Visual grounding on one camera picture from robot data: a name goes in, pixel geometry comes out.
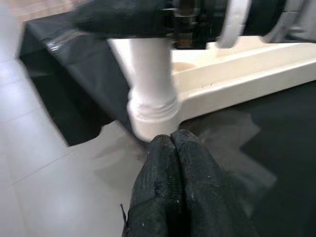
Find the white plastic children table top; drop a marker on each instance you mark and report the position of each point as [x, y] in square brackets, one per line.
[234, 86]

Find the white plastic table leg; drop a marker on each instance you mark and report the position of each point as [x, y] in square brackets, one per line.
[148, 74]

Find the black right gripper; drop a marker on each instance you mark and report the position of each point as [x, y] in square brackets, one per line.
[192, 22]

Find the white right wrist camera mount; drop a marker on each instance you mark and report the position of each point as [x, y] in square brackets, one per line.
[232, 27]

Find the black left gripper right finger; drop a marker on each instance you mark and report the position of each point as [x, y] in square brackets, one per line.
[207, 202]

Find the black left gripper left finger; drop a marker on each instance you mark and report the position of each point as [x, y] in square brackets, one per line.
[158, 192]

